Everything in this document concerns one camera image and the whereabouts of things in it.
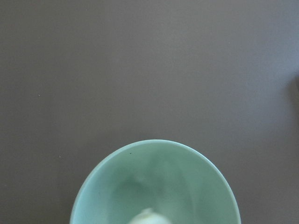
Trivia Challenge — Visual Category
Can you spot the white steamed bun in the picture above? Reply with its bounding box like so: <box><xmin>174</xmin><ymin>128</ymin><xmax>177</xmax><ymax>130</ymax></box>
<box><xmin>129</xmin><ymin>208</ymin><xmax>172</xmax><ymax>224</ymax></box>

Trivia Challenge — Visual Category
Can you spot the mint green bowl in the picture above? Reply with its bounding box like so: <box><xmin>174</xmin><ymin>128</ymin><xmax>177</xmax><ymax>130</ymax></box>
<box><xmin>70</xmin><ymin>140</ymin><xmax>241</xmax><ymax>224</ymax></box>

